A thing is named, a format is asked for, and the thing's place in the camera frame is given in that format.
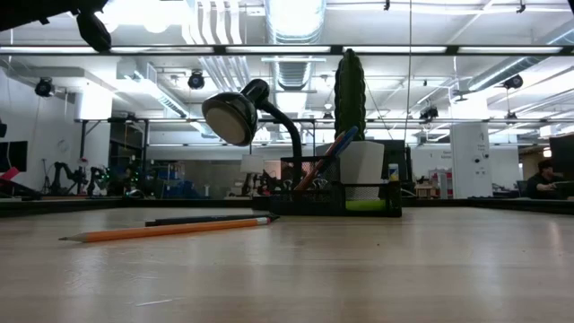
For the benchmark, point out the orange pencil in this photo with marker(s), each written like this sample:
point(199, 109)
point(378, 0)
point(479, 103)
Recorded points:
point(157, 231)
point(320, 168)

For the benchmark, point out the green sticky note pad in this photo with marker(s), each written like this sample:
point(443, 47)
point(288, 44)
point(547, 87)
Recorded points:
point(365, 206)

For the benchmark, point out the background black robot arm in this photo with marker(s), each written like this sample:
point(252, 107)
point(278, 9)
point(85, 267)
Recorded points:
point(98, 179)
point(262, 184)
point(72, 177)

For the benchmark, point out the black mesh desk organizer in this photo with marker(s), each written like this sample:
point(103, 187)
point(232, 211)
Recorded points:
point(309, 204)

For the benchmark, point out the black ceiling spotlight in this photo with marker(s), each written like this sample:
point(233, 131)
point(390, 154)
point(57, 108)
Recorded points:
point(513, 81)
point(196, 80)
point(43, 86)
point(428, 112)

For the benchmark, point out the black metal rack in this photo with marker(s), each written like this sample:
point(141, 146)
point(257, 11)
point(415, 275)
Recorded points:
point(83, 152)

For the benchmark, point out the black gooseneck desk lamp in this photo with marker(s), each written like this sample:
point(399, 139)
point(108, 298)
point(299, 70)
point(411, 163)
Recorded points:
point(228, 119)

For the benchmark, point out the pink small object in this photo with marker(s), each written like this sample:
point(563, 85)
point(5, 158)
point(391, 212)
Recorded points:
point(8, 174)

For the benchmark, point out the blue storage bin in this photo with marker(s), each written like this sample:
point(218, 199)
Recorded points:
point(172, 188)

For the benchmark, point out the long ceiling light strip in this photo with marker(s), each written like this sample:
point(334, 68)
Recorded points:
point(278, 49)

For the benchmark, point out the white lampshade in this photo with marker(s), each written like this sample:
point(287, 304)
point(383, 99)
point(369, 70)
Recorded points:
point(252, 163)

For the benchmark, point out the black pen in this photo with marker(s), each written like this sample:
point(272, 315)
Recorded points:
point(202, 219)

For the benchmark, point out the green cactus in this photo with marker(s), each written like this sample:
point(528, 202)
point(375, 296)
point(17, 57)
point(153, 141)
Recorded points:
point(350, 94)

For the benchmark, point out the yellow blue bottle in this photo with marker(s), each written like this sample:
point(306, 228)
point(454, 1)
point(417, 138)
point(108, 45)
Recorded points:
point(393, 172)

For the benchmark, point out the white square pillar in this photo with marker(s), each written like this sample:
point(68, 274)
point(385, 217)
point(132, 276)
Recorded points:
point(468, 157)

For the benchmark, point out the person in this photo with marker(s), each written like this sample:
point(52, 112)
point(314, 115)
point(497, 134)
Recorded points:
point(542, 184)

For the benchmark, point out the black desk monitor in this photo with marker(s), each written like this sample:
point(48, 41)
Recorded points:
point(562, 154)

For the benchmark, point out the white rectangular air duct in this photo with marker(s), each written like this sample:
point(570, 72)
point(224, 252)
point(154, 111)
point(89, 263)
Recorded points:
point(134, 74)

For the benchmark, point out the black wall monitor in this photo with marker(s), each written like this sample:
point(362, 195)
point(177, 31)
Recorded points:
point(13, 156)

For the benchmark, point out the black aluminium table frame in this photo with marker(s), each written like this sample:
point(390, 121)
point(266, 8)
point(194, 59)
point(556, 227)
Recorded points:
point(134, 204)

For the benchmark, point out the silver round air duct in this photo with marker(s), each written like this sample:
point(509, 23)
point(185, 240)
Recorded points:
point(296, 18)

